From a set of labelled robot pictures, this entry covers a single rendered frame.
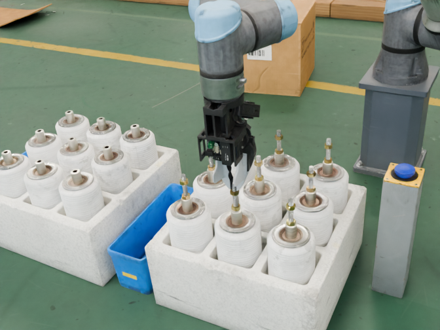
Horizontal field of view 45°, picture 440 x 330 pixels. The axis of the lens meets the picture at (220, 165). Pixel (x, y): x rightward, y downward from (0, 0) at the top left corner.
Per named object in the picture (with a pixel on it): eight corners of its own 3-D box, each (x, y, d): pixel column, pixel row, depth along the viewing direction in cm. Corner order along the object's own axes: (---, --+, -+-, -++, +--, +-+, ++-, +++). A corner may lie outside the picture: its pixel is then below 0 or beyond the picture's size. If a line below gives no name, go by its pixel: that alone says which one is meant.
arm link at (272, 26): (258, -13, 97) (211, 1, 91) (302, -3, 89) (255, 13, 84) (259, 29, 101) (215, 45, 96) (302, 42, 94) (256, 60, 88)
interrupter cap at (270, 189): (236, 190, 118) (236, 188, 118) (261, 177, 122) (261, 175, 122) (258, 205, 113) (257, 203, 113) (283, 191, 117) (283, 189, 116)
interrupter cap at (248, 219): (258, 232, 106) (258, 229, 105) (220, 236, 106) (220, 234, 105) (252, 209, 112) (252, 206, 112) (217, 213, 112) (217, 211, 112)
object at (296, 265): (260, 298, 115) (256, 234, 105) (292, 277, 119) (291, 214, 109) (291, 325, 108) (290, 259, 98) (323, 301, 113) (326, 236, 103)
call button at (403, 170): (395, 169, 110) (397, 160, 109) (416, 173, 108) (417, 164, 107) (391, 179, 107) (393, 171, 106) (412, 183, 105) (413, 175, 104)
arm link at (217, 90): (209, 60, 93) (253, 64, 91) (211, 84, 96) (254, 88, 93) (192, 77, 88) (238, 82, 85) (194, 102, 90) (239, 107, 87)
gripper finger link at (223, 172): (207, 199, 102) (205, 159, 97) (219, 182, 106) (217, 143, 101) (222, 202, 101) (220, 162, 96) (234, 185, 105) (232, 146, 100)
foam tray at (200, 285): (228, 209, 153) (223, 157, 144) (362, 243, 137) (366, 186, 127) (155, 304, 125) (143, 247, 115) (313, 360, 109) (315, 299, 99)
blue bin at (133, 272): (176, 215, 153) (170, 181, 146) (209, 224, 148) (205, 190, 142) (113, 285, 131) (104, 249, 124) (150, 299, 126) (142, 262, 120)
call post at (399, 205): (378, 270, 128) (390, 163, 112) (408, 278, 125) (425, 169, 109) (370, 290, 123) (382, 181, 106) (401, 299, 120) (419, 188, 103)
